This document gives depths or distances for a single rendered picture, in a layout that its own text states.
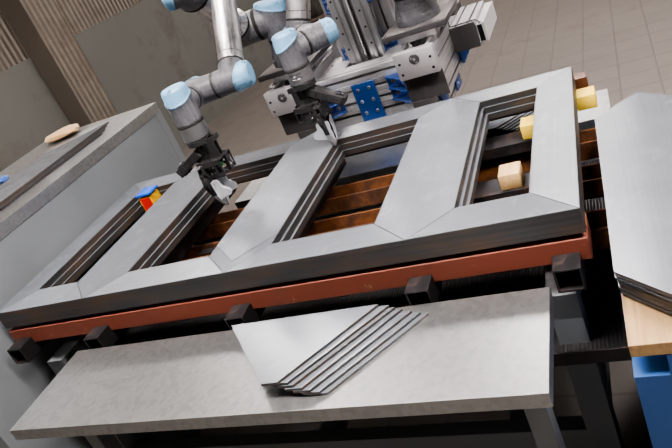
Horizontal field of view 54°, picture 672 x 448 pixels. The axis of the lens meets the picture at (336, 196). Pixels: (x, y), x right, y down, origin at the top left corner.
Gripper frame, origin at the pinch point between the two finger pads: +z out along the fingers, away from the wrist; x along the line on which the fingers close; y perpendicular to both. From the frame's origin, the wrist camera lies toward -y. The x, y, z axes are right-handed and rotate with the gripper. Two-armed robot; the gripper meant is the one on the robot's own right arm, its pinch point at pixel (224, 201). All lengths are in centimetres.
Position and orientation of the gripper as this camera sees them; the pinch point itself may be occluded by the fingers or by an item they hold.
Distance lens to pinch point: 190.1
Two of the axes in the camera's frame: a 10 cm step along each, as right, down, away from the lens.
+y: 8.9, -2.0, -4.2
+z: 3.7, 8.4, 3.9
